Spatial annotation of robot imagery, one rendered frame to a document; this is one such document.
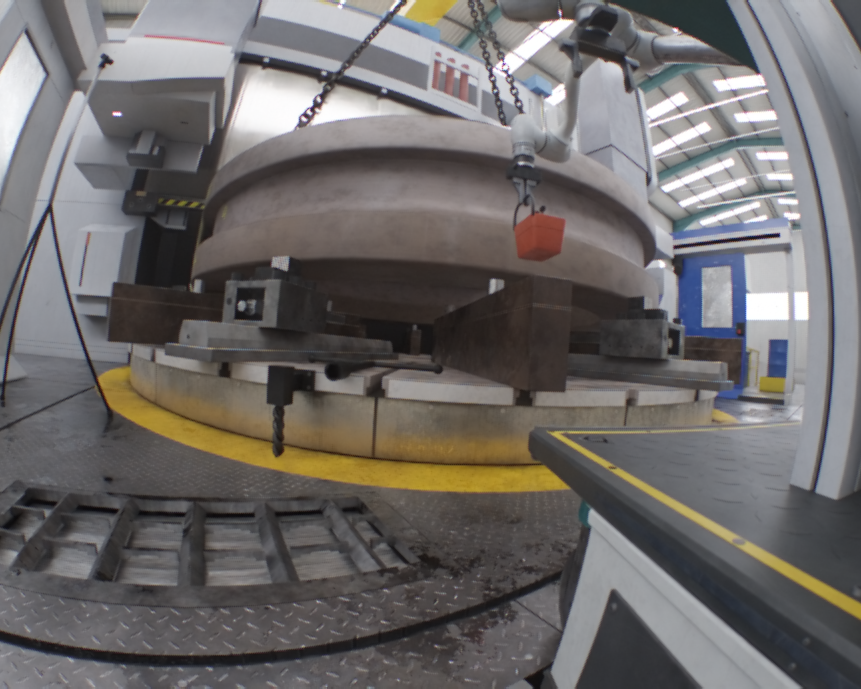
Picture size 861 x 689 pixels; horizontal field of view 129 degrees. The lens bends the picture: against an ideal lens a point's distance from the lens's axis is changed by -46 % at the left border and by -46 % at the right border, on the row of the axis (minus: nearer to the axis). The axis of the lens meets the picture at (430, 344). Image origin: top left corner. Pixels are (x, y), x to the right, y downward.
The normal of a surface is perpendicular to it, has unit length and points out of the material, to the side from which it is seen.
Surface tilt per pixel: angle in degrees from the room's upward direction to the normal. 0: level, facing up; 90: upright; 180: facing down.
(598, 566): 90
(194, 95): 90
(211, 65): 90
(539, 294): 90
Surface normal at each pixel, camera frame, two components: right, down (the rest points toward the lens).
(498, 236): 0.17, 0.00
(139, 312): 0.80, 0.05
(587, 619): -1.00, -0.07
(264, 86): 0.51, 0.03
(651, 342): -0.86, -0.07
